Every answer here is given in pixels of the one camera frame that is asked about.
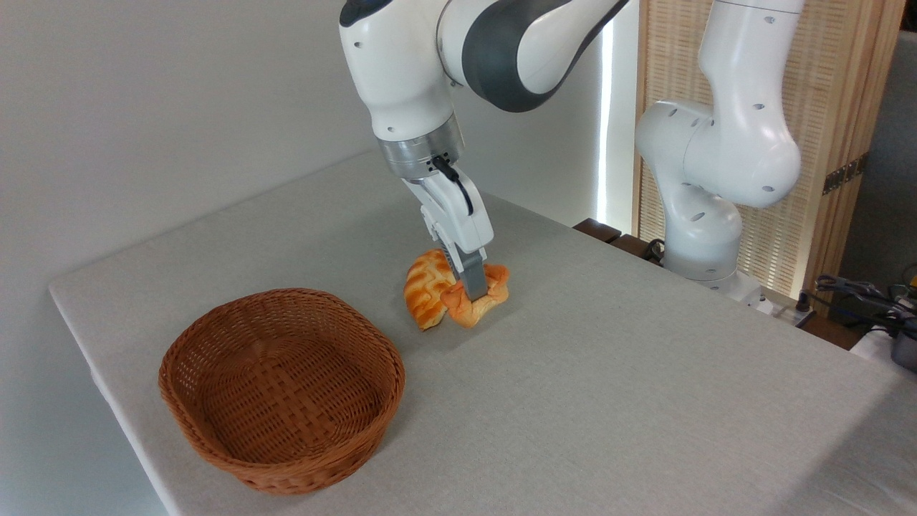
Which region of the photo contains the braided glazed bread loaf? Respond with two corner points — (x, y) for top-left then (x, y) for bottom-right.
(403, 248), (460, 332)

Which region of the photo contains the bundle of dark cables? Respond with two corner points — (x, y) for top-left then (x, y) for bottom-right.
(815, 273), (917, 339)

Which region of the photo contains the dark metal screen hinge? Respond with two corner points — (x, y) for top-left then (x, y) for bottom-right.
(822, 153), (870, 196)

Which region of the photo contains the round orange bread roll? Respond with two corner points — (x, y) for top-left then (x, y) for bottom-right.
(439, 263), (512, 330)

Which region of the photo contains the white power strip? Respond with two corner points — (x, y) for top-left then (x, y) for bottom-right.
(761, 294), (818, 328)

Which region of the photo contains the dark brown wooden block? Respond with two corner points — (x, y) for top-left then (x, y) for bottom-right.
(572, 218), (623, 245)
(609, 233), (666, 267)

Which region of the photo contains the brown woven wicker basket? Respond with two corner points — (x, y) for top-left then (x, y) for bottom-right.
(158, 287), (406, 496)

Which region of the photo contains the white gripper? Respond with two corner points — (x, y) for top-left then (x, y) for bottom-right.
(401, 166), (496, 302)

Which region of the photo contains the bamboo folding screen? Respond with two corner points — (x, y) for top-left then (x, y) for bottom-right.
(633, 0), (908, 300)

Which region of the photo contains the grey tablecloth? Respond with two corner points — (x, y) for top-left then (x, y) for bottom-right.
(47, 149), (917, 516)

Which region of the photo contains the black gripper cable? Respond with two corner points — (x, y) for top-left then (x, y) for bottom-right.
(431, 156), (476, 217)

